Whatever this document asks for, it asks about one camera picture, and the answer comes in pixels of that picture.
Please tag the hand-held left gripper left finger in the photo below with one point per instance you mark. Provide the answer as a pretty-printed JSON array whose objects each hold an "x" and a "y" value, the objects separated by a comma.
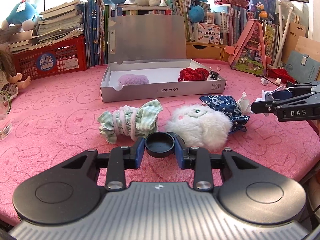
[{"x": 140, "y": 152}]

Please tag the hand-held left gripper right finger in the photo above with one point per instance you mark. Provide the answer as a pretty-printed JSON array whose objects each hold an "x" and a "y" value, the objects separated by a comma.
[{"x": 178, "y": 152}]

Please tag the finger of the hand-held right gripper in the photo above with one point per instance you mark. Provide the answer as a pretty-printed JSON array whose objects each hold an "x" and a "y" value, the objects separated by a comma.
[
  {"x": 262, "y": 107},
  {"x": 281, "y": 94}
]

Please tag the black round lid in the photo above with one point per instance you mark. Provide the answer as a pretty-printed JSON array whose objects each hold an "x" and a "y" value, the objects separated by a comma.
[{"x": 160, "y": 145}]

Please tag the white fluffy plush toy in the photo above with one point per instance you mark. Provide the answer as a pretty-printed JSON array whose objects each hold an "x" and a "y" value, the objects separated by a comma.
[{"x": 200, "y": 127}]

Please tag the green checked cloth bundle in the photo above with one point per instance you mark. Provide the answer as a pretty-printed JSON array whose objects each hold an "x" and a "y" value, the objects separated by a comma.
[{"x": 127, "y": 120}]

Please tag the blue floral fabric pouch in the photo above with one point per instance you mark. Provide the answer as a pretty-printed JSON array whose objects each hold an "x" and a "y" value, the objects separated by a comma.
[{"x": 222, "y": 105}]

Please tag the purple knitted pad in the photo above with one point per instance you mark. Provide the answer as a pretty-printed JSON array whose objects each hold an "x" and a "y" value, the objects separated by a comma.
[{"x": 135, "y": 79}]

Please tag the red knitted pouch black stripes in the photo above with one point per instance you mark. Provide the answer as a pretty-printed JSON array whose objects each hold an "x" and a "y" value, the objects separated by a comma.
[{"x": 193, "y": 74}]

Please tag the grey file box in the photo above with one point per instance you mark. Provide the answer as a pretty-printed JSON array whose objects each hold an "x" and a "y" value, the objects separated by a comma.
[{"x": 150, "y": 42}]

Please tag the small white paper piece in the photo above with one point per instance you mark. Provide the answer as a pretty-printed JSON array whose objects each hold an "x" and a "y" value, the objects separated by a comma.
[{"x": 278, "y": 81}]

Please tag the crumpled white tissue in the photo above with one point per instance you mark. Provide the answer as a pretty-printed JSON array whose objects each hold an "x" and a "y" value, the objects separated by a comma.
[{"x": 243, "y": 102}]

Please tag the plain red knitted piece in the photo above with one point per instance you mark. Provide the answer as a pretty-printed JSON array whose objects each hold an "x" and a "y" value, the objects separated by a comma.
[{"x": 280, "y": 75}]

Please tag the small white origami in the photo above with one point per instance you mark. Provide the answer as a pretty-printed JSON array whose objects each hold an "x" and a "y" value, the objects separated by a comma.
[{"x": 264, "y": 82}]

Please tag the teal notebook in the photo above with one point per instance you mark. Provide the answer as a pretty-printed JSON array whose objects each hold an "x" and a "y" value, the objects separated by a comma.
[{"x": 302, "y": 67}]

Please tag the pink triangular toy house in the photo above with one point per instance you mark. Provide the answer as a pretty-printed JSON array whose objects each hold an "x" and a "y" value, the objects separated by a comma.
[{"x": 250, "y": 52}]

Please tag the row of picture books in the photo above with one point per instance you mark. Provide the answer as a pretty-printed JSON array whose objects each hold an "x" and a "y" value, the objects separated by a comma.
[{"x": 270, "y": 40}]

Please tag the wooden board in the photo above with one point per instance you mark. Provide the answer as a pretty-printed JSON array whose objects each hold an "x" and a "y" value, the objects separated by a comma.
[{"x": 296, "y": 37}]

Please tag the black binder clip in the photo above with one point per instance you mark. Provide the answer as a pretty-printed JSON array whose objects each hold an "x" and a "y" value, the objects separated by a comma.
[{"x": 213, "y": 73}]

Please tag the white plastic pipes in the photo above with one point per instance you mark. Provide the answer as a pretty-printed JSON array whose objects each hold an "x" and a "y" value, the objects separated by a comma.
[{"x": 285, "y": 30}]

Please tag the wooden drawer organizer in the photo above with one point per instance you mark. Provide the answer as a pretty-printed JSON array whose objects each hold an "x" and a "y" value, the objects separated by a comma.
[{"x": 202, "y": 51}]

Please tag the row of shelf books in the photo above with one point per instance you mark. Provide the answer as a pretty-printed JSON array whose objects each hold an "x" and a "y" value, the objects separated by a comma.
[{"x": 232, "y": 22}]

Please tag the pink rabbit print cloth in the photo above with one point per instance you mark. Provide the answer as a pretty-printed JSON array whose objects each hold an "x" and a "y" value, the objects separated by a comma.
[{"x": 50, "y": 142}]

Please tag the white printed carton box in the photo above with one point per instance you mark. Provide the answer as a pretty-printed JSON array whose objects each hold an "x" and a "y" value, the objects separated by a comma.
[{"x": 207, "y": 33}]

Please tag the blue printed carton box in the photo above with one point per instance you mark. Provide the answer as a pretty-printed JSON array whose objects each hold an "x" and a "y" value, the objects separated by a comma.
[{"x": 261, "y": 2}]

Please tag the red plastic crate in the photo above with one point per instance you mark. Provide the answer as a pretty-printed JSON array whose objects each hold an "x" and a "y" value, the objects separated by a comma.
[{"x": 70, "y": 55}]

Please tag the row of blue books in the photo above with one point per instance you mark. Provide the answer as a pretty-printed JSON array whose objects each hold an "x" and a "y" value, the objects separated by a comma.
[{"x": 96, "y": 35}]

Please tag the clear glass mug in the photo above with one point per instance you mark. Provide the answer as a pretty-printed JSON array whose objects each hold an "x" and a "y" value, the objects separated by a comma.
[{"x": 5, "y": 120}]

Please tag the stack of worn books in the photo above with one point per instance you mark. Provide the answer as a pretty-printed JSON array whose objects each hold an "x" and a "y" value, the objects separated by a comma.
[{"x": 60, "y": 25}]

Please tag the brown haired doll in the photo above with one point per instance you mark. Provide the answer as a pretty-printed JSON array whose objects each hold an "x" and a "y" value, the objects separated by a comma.
[{"x": 7, "y": 80}]

